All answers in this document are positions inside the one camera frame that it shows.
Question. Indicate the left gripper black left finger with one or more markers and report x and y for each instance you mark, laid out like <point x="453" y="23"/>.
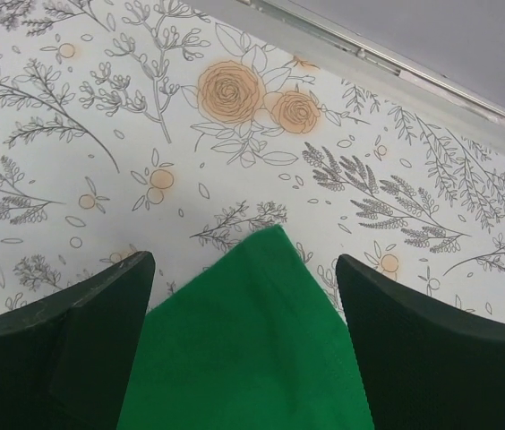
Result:
<point x="66" y="359"/>

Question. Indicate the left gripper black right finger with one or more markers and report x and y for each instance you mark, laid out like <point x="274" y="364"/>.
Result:
<point x="424" y="364"/>

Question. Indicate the green t-shirt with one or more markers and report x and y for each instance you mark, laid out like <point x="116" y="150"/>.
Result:
<point x="251" y="343"/>

